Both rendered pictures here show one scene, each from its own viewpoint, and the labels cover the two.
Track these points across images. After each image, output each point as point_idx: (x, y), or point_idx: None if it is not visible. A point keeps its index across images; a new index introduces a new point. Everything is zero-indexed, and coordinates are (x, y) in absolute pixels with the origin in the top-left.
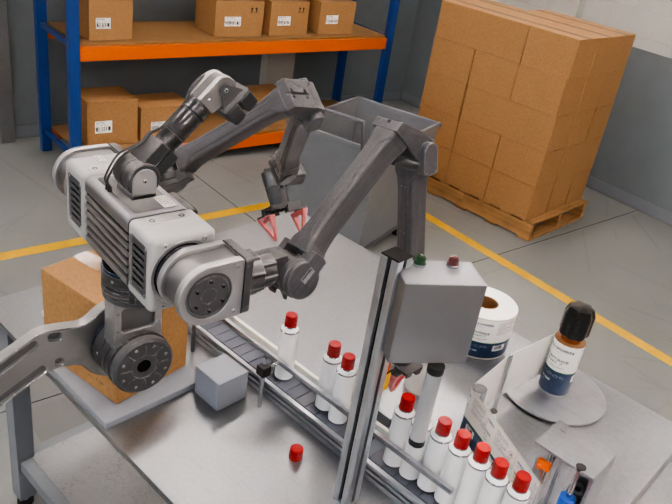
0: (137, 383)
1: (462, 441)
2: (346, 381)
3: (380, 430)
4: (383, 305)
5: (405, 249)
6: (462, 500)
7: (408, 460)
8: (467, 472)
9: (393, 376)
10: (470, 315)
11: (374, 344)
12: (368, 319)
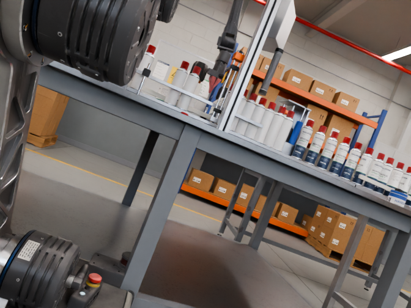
0: (172, 11)
1: (265, 101)
2: (197, 80)
3: (204, 114)
4: (274, 10)
5: (239, 8)
6: (263, 131)
7: (240, 115)
8: (268, 115)
9: (219, 79)
10: (290, 29)
11: (265, 32)
12: (263, 18)
